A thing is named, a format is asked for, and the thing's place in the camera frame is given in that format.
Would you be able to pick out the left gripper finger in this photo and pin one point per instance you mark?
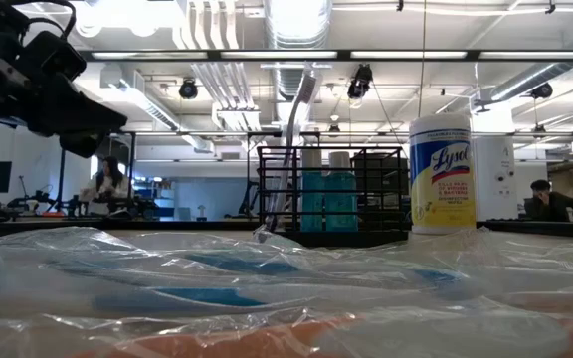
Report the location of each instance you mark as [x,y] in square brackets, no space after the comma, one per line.
[77,112]

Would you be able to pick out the white toothbrush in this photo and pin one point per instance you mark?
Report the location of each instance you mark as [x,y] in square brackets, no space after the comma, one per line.
[291,129]

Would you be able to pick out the blue mouthwash bottle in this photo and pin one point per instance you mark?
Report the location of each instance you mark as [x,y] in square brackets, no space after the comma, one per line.
[312,199]
[341,199]

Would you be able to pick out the black background robot arm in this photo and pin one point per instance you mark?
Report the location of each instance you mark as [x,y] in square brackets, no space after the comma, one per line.
[247,194]

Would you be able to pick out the person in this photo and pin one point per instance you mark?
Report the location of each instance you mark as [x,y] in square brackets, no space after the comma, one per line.
[550,204]
[107,186]

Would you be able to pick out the Lysol wipes canister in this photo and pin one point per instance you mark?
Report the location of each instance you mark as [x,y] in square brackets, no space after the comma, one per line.
[443,174]

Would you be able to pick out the white round pillar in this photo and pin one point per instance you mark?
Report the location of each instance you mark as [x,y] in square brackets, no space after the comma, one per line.
[495,169]

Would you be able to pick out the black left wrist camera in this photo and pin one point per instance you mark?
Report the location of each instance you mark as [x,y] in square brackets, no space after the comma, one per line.
[55,54]

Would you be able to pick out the black background rig frame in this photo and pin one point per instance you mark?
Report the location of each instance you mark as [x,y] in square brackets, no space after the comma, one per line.
[61,179]

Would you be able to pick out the black ceiling camera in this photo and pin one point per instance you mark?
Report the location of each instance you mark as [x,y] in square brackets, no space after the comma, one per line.
[188,89]
[542,91]

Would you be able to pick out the black aluminium table frame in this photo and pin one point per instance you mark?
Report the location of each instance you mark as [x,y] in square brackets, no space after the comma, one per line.
[43,226]

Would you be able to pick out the silver ventilation duct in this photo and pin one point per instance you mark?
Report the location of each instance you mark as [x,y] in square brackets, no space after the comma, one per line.
[296,30]

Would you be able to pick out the black overhead camera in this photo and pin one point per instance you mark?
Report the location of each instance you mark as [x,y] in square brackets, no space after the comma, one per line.
[361,79]

